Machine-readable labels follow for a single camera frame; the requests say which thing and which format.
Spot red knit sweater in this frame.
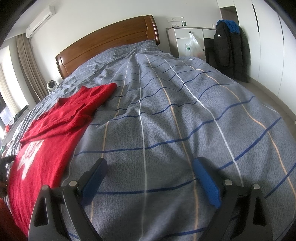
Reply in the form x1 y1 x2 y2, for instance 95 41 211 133
8 83 117 235

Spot dark clothes on dresser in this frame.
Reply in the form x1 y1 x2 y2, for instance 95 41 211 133
14 105 29 123

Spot left hand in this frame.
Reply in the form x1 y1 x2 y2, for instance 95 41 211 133
0 181 8 198

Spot white window-side dresser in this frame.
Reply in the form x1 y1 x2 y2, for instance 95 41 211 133
1 107 30 146

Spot beige curtain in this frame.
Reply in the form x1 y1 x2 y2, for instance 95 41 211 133
16 34 48 103

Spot white round fan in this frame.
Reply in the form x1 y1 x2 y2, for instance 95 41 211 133
47 80 58 92

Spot grey plaid duvet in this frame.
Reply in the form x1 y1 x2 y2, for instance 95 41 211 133
7 41 295 240

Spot black jacket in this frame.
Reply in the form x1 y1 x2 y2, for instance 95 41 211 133
206 23 251 83

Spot white air conditioner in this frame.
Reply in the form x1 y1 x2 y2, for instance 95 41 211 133
26 6 55 38

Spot white plastic bag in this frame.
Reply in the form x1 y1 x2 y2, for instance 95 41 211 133
185 31 206 60

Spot white wardrobe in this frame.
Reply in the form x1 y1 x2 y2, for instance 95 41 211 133
217 1 295 112

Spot blue garment on jacket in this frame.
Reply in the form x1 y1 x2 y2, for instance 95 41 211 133
216 20 240 34

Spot white drawer cabinet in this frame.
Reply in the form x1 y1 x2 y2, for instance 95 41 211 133
166 27 216 61

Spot small bottle on cabinet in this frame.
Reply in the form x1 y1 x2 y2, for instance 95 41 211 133
181 16 187 27

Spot wooden headboard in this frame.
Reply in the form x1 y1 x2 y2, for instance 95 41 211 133
55 15 160 79

